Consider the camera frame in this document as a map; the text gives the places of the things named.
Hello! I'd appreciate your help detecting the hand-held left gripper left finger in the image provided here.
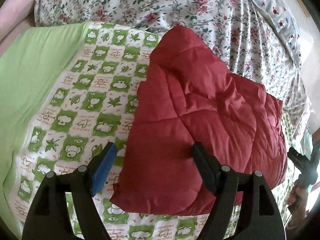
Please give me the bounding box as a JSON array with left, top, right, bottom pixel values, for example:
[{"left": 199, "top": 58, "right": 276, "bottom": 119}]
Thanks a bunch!
[{"left": 22, "top": 142, "right": 118, "bottom": 240}]

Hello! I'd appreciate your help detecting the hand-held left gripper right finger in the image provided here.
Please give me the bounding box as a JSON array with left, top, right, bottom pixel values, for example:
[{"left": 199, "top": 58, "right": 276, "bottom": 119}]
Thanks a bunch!
[{"left": 191, "top": 142, "right": 286, "bottom": 240}]

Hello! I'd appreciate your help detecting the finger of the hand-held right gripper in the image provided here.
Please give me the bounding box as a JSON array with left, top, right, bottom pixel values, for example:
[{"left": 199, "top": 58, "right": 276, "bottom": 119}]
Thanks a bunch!
[{"left": 287, "top": 147, "right": 307, "bottom": 170}]

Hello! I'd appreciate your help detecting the red quilted blanket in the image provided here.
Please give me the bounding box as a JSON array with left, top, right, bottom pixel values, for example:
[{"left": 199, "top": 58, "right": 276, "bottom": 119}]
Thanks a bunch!
[{"left": 110, "top": 25, "right": 288, "bottom": 217}]

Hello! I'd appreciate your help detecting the person's right hand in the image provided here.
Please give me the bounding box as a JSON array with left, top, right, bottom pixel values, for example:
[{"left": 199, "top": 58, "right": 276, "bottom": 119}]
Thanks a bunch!
[{"left": 285, "top": 179, "right": 312, "bottom": 221}]

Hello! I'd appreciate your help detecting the green printed bedsheet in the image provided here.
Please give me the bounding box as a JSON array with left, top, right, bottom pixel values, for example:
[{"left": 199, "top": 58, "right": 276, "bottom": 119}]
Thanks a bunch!
[{"left": 0, "top": 21, "right": 308, "bottom": 240}]

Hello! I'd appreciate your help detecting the floral pillow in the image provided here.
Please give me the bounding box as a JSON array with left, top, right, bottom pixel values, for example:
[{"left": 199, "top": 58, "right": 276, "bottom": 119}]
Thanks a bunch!
[{"left": 244, "top": 0, "right": 305, "bottom": 66}]

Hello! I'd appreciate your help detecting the floral rose quilt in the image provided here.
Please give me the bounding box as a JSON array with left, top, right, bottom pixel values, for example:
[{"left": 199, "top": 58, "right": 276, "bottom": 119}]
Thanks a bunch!
[{"left": 34, "top": 0, "right": 311, "bottom": 135}]

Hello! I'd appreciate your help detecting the pink blanket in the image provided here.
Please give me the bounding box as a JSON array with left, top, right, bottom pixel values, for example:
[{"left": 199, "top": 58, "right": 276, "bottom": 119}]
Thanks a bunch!
[{"left": 0, "top": 0, "right": 42, "bottom": 53}]

